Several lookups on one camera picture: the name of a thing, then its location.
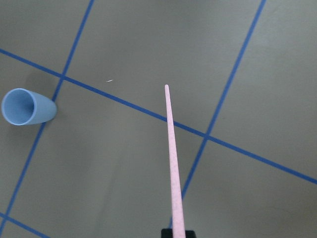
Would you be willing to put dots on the pink chopstick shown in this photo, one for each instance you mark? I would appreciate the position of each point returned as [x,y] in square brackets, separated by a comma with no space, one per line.
[178,226]

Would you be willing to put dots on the light blue plastic cup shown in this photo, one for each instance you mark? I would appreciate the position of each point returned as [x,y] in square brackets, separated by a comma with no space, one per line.
[23,107]

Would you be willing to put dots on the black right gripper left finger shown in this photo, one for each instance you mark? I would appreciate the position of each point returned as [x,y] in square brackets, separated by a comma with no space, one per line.
[166,233]

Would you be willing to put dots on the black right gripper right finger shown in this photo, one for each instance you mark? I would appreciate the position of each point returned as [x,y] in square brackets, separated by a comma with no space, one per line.
[189,234]

